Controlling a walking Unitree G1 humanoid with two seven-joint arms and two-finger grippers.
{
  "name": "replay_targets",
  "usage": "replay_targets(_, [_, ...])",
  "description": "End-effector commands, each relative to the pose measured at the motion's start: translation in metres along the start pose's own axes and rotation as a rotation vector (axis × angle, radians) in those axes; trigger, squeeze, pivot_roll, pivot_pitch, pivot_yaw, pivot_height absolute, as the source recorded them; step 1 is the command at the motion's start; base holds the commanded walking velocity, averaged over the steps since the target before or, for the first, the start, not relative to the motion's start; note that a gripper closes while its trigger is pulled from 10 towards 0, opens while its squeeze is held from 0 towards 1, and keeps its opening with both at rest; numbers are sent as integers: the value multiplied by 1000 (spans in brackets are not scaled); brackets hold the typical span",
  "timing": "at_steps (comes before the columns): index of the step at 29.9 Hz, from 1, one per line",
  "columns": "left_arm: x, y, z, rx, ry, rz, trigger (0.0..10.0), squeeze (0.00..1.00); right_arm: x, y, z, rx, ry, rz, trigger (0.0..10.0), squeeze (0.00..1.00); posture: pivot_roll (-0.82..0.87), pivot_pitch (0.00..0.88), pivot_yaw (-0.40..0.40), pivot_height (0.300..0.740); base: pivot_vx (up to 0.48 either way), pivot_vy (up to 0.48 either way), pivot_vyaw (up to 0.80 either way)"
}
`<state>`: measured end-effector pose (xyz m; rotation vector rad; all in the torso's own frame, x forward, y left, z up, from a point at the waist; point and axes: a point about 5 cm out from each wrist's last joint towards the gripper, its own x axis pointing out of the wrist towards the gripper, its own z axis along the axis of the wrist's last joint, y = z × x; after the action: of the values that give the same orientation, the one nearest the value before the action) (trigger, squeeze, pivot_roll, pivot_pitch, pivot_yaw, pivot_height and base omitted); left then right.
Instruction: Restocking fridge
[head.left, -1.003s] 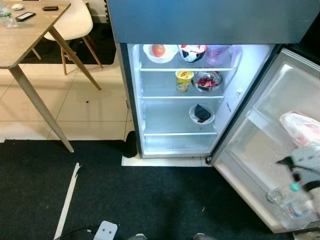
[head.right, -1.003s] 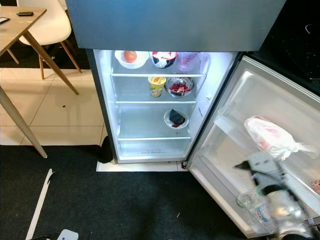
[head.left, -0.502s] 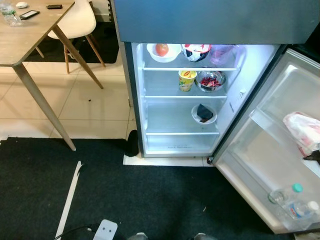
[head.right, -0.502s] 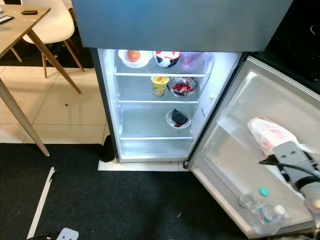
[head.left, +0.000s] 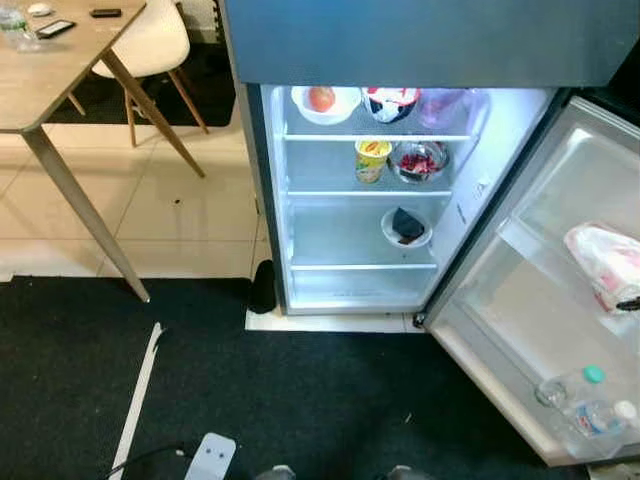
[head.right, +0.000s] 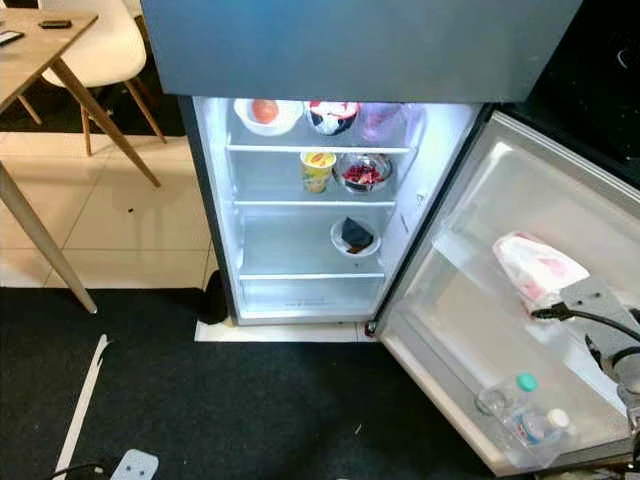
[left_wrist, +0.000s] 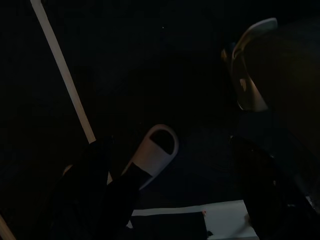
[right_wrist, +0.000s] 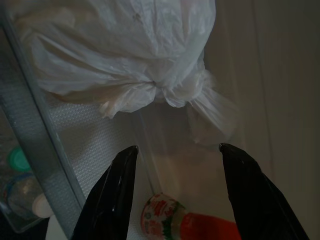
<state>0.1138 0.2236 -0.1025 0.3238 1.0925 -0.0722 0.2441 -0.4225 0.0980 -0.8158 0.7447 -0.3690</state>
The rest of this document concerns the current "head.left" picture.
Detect steel fridge door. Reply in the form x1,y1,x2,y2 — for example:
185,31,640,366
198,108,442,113
413,93,640,471

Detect dark grey bowl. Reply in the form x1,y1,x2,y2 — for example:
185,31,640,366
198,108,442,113
391,207,427,244

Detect white round bowl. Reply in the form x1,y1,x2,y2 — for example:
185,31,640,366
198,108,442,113
379,206,434,249

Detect glass fridge shelf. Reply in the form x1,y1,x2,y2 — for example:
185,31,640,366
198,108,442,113
288,261,442,272
282,130,478,142
284,187,458,199

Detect stainless steel fridge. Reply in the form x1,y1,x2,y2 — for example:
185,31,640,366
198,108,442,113
218,0,640,471

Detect white fridge base board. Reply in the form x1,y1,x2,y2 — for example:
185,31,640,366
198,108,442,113
244,307,427,334

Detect white pink plastic bag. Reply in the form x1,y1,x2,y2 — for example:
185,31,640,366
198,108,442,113
562,221,640,314

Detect clear bottle green cap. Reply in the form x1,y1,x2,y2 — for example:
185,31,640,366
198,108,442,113
534,364,610,413

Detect clear bottle white cap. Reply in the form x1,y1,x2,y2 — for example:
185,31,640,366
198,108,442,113
568,398,640,448

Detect glass bowl red fruit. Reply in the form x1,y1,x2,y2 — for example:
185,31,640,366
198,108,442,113
387,140,452,186

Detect clear purple tinted container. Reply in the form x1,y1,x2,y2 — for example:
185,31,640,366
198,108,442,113
419,88,473,132

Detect yellow printed cup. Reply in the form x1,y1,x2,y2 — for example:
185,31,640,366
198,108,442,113
354,138,395,185

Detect steel freezer door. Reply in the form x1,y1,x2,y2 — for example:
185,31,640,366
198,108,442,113
218,0,640,91

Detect white shallow bowl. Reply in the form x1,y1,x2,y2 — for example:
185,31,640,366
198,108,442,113
289,86,364,127

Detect grey robot right leg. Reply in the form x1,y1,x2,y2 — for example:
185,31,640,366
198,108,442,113
384,464,433,480

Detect grey robot leg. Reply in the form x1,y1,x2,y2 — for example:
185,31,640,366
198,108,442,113
384,464,433,480
254,464,298,480

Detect orange fruit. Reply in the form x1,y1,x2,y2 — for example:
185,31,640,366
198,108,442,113
306,86,338,114

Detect black floor mat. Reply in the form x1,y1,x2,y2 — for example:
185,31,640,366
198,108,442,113
0,274,640,480

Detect black oblong stopper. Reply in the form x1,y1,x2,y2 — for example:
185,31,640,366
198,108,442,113
249,259,279,314

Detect grey robot left leg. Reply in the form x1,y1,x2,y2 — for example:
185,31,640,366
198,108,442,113
254,464,298,480

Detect black rubber mat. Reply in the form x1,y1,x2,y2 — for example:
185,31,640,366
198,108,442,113
43,40,241,128

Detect white chair wooden legs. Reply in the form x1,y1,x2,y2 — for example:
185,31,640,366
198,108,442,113
63,0,212,151

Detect white floor tape strip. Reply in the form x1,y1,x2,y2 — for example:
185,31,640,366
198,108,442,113
107,321,167,480

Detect black smartphone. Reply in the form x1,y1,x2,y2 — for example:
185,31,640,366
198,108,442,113
34,18,77,40

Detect clear water bottle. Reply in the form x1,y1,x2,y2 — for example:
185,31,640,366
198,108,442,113
0,4,38,53

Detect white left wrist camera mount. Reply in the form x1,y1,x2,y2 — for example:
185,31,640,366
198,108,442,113
184,432,238,480

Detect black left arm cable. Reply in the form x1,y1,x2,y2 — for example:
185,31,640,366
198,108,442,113
107,440,197,477

